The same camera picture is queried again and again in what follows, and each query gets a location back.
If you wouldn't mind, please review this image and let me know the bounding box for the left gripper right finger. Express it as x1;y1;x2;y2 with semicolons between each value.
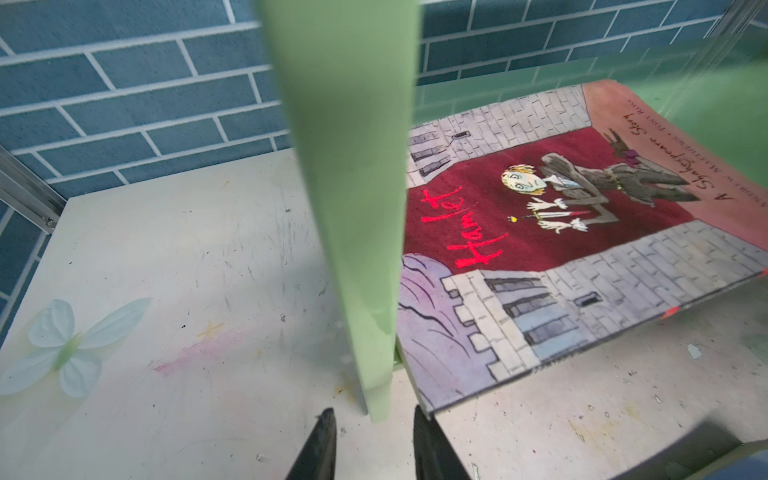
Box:
413;406;471;480

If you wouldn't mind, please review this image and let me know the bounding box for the red Hamlet picture book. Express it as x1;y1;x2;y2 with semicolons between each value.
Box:
397;80;767;415

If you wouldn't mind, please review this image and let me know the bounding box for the green wooden two-tier shelf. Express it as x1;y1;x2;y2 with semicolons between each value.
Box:
254;0;768;424

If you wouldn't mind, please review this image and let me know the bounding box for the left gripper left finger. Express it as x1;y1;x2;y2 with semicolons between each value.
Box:
286;408;337;480

